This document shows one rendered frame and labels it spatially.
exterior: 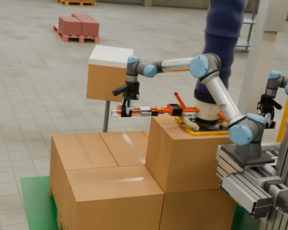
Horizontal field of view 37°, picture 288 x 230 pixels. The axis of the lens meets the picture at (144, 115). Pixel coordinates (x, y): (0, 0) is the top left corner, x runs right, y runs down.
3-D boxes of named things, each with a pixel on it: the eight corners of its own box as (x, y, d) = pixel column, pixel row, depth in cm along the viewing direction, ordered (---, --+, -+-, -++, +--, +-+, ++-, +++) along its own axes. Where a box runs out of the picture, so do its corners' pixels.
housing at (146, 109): (147, 112, 284) (148, 106, 282) (151, 116, 278) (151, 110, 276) (137, 112, 281) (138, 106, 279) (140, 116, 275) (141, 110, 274)
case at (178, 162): (215, 159, 343) (224, 113, 328) (241, 186, 308) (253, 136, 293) (144, 164, 321) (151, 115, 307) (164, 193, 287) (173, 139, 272)
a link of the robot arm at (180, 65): (226, 49, 244) (156, 57, 273) (217, 52, 235) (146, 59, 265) (228, 70, 246) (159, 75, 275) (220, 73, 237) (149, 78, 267)
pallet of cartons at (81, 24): (100, 43, 929) (102, 23, 914) (63, 42, 895) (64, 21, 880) (85, 31, 1027) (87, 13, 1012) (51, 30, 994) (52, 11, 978)
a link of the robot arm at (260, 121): (265, 137, 243) (270, 115, 238) (256, 144, 233) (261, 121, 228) (245, 130, 249) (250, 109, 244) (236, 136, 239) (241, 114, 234)
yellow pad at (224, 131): (229, 128, 302) (230, 121, 300) (236, 134, 293) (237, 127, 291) (185, 129, 290) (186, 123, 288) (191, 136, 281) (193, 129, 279)
